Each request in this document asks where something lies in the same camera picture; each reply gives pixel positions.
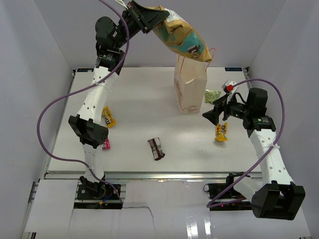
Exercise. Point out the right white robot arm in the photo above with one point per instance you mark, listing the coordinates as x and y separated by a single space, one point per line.
278 197

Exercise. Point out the green snack packet right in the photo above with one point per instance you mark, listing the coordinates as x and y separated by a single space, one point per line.
211 95

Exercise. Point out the aluminium front rail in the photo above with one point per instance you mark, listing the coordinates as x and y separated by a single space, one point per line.
143 175

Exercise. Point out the yellow candy packet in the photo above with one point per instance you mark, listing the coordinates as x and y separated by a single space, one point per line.
220 132
108 117

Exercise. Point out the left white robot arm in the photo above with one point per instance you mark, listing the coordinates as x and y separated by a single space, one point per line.
110 37

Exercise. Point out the white foam board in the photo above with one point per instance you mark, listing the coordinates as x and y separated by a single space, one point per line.
152 210

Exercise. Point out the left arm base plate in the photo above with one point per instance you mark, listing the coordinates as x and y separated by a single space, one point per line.
106 199

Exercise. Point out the large brown snack bag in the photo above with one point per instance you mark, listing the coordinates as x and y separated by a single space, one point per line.
181 38

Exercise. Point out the yellow candy packet right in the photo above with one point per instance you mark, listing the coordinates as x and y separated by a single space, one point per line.
220 132

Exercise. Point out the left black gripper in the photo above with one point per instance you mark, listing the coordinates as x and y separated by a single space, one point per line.
147 17

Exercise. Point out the red snack packet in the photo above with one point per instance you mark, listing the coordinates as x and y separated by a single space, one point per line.
106 144

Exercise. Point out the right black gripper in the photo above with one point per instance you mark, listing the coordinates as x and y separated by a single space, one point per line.
213 115

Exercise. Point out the cream paper bag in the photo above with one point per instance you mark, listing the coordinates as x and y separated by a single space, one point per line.
190 79

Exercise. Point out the brown chocolate bar wrapper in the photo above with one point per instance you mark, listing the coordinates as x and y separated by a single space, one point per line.
156 148

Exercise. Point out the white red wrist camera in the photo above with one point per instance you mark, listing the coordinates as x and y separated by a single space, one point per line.
230 89

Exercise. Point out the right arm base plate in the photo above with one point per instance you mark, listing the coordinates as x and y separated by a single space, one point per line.
213 189

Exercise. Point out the yellow candy packet left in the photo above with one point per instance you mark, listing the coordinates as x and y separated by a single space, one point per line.
108 117

